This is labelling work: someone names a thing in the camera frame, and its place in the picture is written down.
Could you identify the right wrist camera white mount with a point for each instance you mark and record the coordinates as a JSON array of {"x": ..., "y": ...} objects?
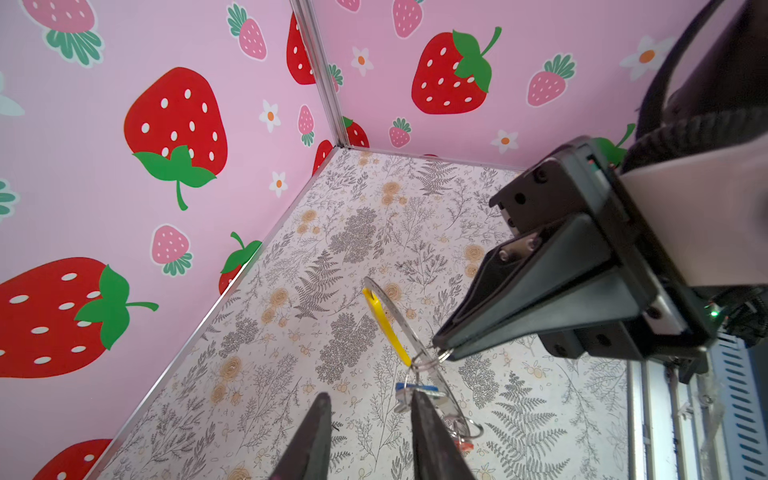
[{"x": 709, "y": 213}]

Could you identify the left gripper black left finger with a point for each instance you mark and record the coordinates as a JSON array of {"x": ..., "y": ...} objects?
[{"x": 307, "y": 456}]

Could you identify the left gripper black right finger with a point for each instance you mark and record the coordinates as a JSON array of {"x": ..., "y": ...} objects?
[{"x": 435, "y": 455}]

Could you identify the grey keyring loop yellow tag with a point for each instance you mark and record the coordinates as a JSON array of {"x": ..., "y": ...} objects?
[{"x": 422, "y": 372}]

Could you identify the aluminium corner post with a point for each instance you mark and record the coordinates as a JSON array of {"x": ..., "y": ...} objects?
[{"x": 311, "y": 35}]

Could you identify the key with red tag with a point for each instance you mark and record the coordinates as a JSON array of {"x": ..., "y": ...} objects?
[{"x": 465, "y": 446}]

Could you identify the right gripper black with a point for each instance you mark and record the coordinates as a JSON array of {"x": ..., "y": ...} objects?
[{"x": 583, "y": 272}]

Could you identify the aluminium frame rail front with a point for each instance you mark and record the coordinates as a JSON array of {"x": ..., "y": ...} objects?
[{"x": 708, "y": 427}]

